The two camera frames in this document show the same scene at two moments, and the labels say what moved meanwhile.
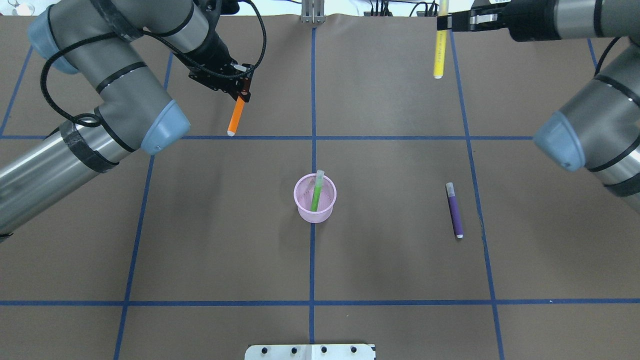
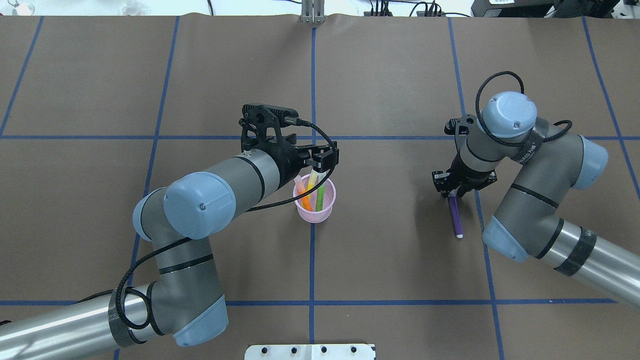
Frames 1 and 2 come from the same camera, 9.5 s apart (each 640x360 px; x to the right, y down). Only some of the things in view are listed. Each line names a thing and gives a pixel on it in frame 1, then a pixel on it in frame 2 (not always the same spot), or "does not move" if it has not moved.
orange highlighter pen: [234, 121] to [304, 199]
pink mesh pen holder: [304, 191] does not move
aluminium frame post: [313, 11] does not move
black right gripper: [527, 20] to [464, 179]
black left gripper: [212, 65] to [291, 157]
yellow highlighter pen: [441, 43] to [312, 182]
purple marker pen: [454, 210] does not move
